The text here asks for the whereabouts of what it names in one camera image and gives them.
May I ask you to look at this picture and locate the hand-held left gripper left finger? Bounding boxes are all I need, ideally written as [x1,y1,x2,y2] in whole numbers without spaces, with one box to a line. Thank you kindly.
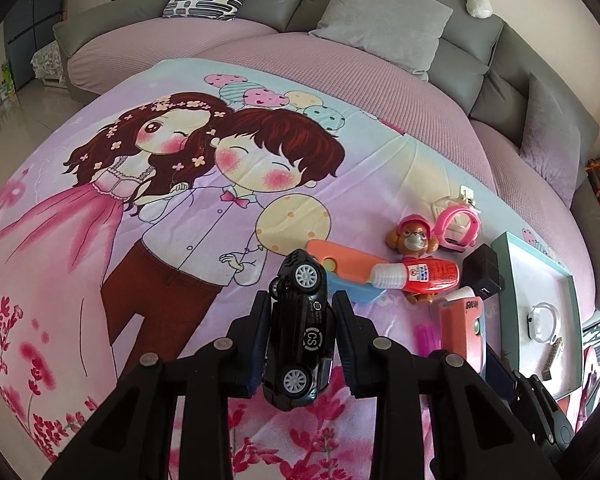
[42,290,281,480]

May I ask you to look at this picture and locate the red glue bottle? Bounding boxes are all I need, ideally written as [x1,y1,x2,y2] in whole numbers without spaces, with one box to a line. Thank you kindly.
[370,255,462,295]

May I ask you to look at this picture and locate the orange plastic case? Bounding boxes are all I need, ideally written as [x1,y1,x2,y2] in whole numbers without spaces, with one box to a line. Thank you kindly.
[305,240,388,293]

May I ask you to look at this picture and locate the lilac grey pillow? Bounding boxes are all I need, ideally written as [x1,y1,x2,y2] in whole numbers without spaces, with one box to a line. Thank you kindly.
[519,72,581,187]

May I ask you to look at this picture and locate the black charger plug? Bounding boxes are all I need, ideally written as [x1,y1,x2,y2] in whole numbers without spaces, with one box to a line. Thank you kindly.
[461,244,506,301]

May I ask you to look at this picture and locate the pink toy watch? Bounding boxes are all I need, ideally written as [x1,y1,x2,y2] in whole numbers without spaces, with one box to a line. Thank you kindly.
[434,204,482,253]

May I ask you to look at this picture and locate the teal cardboard box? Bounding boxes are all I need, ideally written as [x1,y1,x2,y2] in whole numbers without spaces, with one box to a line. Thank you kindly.
[490,231,583,403]

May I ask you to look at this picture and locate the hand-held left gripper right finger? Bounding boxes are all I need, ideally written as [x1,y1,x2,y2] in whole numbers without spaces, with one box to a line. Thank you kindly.
[330,290,561,480]

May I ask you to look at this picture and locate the dark grey refrigerator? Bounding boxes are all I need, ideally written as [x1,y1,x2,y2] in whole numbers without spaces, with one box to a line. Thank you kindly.
[2,0,68,96]

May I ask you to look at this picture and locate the blue plastic case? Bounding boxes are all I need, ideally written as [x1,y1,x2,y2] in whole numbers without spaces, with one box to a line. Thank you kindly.
[325,272,378,307]

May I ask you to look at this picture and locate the green and white boxes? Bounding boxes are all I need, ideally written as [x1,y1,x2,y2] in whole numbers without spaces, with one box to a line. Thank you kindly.
[0,60,18,106]

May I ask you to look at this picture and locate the salmon orange box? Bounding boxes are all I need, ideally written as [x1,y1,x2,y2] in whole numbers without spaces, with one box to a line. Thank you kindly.
[439,296,487,373]

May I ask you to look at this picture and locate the light grey pillow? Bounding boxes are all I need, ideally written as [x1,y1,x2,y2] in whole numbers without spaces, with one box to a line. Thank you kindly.
[309,0,454,81]

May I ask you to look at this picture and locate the clear adhesive hook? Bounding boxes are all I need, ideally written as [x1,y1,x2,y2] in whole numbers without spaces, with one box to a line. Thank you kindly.
[431,185,481,218]

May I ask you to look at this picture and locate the clear round plastic holder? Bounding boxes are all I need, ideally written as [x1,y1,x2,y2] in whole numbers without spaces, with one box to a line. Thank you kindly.
[527,302,558,343]

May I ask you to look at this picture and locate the gold patterned lighter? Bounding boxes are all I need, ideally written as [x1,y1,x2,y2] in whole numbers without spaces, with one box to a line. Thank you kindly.
[545,337,565,373]

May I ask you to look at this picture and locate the pink sofa seat cover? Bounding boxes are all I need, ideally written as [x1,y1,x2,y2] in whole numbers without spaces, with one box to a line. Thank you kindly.
[195,27,498,196]
[472,120,581,213]
[67,20,276,106]

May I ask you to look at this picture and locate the grey sofa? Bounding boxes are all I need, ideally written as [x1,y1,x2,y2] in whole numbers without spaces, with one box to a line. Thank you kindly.
[54,0,600,321]

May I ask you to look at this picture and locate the black toy car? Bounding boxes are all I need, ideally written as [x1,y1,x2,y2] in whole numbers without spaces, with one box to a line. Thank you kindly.
[262,248,338,412]

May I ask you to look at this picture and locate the printed cartoon blanket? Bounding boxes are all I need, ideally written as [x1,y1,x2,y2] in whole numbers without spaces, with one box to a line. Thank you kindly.
[0,57,600,480]

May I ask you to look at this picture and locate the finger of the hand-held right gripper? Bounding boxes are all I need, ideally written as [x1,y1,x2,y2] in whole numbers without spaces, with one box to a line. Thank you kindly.
[485,347,578,456]

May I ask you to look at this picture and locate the toy puppy figure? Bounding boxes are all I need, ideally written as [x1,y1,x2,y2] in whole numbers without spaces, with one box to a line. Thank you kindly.
[384,214,438,307]

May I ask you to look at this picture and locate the floral patterned cloth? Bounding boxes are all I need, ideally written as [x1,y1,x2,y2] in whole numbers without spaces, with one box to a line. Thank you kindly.
[30,42,63,81]

